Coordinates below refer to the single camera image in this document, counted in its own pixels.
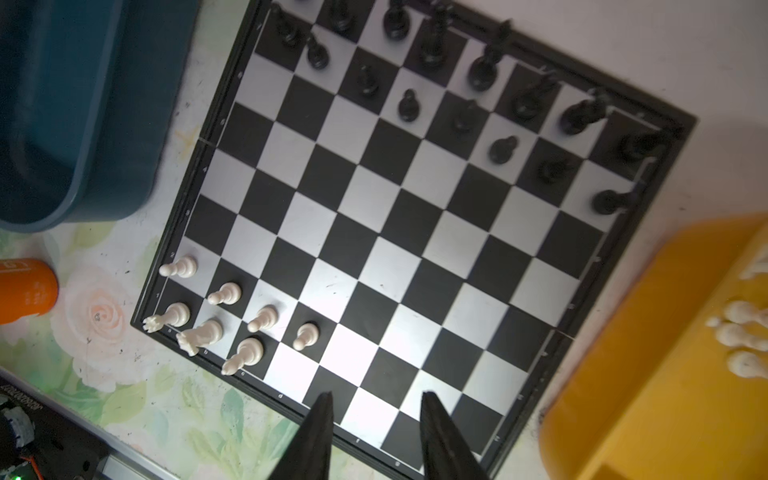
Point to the orange pill bottle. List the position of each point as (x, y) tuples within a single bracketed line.
[(28, 287)]

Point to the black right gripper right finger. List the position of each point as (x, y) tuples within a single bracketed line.
[(446, 454)]

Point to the white pawn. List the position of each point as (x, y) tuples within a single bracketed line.
[(307, 335), (265, 319), (183, 267), (229, 293)]

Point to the black and white chessboard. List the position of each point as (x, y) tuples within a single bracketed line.
[(443, 196)]

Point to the white knight piece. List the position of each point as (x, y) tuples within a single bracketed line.
[(193, 340)]

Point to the yellow plastic tray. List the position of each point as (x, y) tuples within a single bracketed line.
[(675, 386)]

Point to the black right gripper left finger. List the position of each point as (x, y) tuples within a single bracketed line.
[(308, 456)]

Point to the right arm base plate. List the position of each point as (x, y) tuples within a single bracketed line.
[(40, 443)]

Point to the teal plastic bin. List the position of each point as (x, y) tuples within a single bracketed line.
[(88, 89)]

